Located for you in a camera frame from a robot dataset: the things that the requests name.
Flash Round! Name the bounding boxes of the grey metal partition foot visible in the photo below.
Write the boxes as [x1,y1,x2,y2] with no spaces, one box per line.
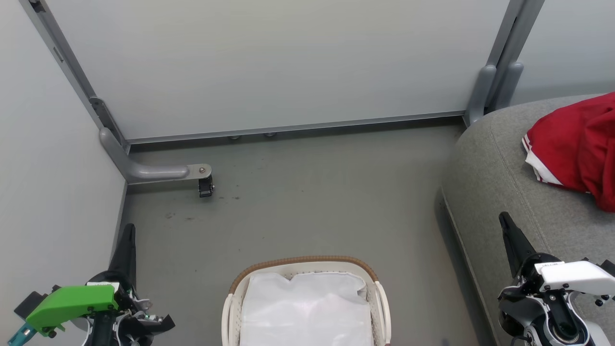
[99,127,212,185]

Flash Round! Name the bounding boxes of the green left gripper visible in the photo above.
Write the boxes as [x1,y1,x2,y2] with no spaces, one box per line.
[26,223,176,346]

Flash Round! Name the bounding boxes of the grey double partition post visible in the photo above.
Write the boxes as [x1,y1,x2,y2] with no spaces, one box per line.
[464,0,546,127]

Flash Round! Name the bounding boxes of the red shorts with white stripes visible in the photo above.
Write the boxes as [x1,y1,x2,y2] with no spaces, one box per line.
[523,94,601,193]

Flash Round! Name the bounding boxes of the grey partition bottom rail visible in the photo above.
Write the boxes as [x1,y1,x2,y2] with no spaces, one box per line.
[127,111,466,145]

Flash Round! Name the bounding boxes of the black cable with teal plug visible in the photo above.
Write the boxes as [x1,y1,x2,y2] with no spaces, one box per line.
[7,322,37,346]

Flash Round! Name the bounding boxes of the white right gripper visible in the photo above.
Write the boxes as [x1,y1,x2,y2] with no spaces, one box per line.
[497,211,615,332]

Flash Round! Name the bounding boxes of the grey slanted partition post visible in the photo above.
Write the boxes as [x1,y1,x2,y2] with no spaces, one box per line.
[19,0,130,154]

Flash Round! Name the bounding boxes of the white basket with brown rim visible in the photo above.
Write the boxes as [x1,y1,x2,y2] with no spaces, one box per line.
[222,256,392,346]

